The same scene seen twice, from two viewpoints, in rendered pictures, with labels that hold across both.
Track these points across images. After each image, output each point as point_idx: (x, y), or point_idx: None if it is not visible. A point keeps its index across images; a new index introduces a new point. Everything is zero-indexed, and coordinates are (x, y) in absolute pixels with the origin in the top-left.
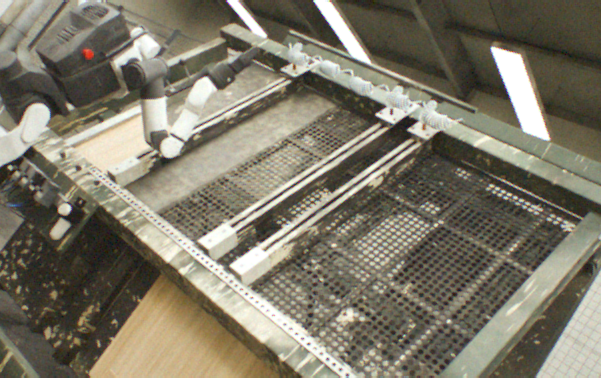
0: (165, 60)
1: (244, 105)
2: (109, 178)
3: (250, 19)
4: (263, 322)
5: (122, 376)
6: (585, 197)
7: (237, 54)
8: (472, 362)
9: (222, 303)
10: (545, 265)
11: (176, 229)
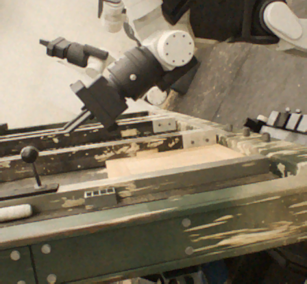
0: None
1: (18, 155)
2: (216, 133)
3: None
4: (170, 113)
5: None
6: (3, 124)
7: (57, 40)
8: None
9: (181, 114)
10: (54, 123)
11: (182, 123)
